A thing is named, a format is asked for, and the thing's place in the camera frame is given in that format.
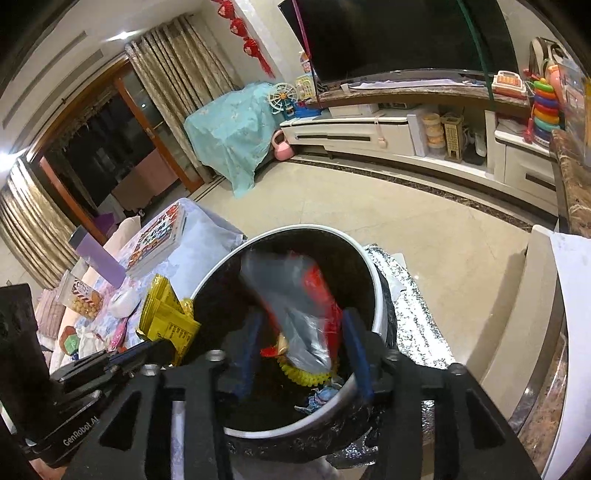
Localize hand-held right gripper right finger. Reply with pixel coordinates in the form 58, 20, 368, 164
342, 308, 541, 480

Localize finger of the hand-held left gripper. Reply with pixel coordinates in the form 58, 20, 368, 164
50, 350, 139, 398
106, 339, 172, 370

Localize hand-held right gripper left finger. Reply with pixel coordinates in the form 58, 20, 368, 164
62, 310, 266, 480

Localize yellow snack packet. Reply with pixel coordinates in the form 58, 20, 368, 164
139, 274, 202, 367

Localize white foam block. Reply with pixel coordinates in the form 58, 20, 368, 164
109, 288, 142, 319

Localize grey and red plastic wrapper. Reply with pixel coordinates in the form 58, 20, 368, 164
240, 251, 345, 372

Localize white bin with black liner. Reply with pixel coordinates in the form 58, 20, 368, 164
189, 224, 400, 462

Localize red apple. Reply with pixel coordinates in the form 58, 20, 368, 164
59, 325, 81, 356

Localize pink striped cushion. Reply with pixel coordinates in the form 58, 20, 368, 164
36, 288, 62, 343

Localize blue wrapper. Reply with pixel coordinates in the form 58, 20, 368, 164
295, 376, 345, 414

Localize yellow toothed plastic piece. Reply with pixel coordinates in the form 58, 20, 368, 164
278, 357, 335, 387

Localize clear snack jar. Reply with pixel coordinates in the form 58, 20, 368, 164
58, 270, 102, 321

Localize purple bottle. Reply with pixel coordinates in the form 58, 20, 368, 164
69, 231, 127, 287

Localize colourful book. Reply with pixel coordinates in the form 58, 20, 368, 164
127, 202, 186, 278

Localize beige patterned curtain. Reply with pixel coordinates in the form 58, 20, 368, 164
124, 14, 245, 185
0, 157, 78, 289

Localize cream wooden chair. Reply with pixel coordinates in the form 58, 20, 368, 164
466, 225, 568, 444

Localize pink kettlebell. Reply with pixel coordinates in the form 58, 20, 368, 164
272, 130, 293, 161

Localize white paper sheet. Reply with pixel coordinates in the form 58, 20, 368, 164
549, 231, 591, 480

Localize cream television cabinet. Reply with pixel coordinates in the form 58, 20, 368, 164
279, 69, 561, 217

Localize teal cover cloth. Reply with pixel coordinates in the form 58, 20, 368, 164
184, 83, 297, 199

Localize wooden sliding glass door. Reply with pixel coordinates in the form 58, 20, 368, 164
28, 60, 205, 217

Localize stacked yellow containers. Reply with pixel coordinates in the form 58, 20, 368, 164
422, 113, 444, 149

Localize wooden lantern box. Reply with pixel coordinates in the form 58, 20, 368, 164
441, 114, 464, 162

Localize ferris wheel toy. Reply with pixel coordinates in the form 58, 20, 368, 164
268, 82, 299, 116

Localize brown marble countertop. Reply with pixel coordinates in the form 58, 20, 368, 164
549, 129, 591, 236

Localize toy cash register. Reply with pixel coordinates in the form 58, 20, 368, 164
491, 70, 530, 99

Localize black television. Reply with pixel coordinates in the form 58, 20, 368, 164
278, 0, 520, 84

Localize red hanging decorations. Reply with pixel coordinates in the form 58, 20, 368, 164
210, 0, 276, 77

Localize pink hoop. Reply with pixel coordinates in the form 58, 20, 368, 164
291, 0, 322, 112

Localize green hoop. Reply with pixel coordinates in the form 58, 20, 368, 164
455, 0, 496, 112

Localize rainbow stacking ring toy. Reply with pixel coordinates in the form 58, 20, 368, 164
526, 76, 567, 139

